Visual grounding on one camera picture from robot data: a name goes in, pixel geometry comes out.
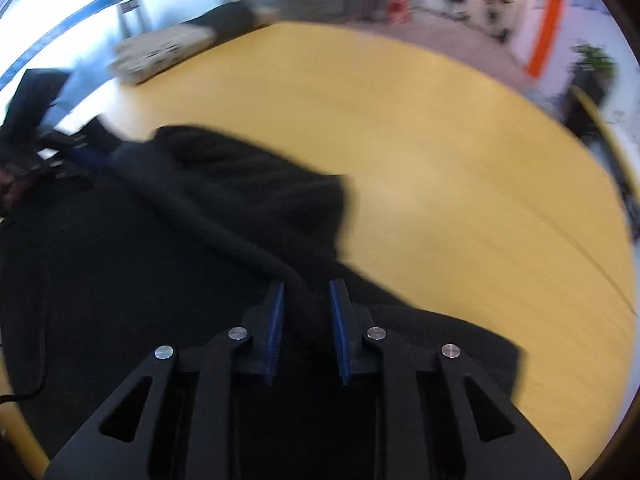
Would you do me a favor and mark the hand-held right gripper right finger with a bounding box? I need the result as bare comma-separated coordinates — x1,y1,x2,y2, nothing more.
327,278,571,480

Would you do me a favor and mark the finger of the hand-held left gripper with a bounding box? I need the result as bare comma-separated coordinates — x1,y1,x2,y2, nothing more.
35,131,112,177

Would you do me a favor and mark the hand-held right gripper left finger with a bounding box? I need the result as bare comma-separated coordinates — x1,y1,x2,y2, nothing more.
46,280,286,480

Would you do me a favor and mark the black garment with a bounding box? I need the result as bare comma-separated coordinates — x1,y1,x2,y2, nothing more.
0,119,523,480

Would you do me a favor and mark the black folded cloth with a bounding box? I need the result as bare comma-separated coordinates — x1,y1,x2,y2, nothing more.
181,0,281,46

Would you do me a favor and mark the red white sign stand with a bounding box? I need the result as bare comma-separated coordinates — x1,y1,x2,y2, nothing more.
386,0,413,25

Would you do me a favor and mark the potted green plant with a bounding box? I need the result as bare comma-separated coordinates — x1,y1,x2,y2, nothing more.
564,44,621,116

